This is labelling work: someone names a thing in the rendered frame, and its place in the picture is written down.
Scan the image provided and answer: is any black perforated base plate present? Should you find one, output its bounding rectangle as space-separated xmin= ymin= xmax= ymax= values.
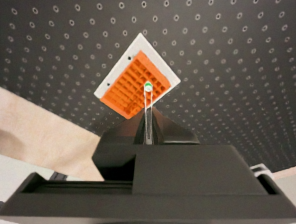
xmin=0 ymin=0 xmax=296 ymax=174

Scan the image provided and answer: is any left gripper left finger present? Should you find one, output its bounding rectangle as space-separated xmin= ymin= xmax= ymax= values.
xmin=97 ymin=107 xmax=145 ymax=145

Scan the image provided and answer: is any orange tube rack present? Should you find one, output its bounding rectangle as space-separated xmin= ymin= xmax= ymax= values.
xmin=101 ymin=50 xmax=172 ymax=119

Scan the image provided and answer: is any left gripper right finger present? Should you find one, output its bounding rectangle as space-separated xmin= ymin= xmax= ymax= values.
xmin=152 ymin=107 xmax=200 ymax=145

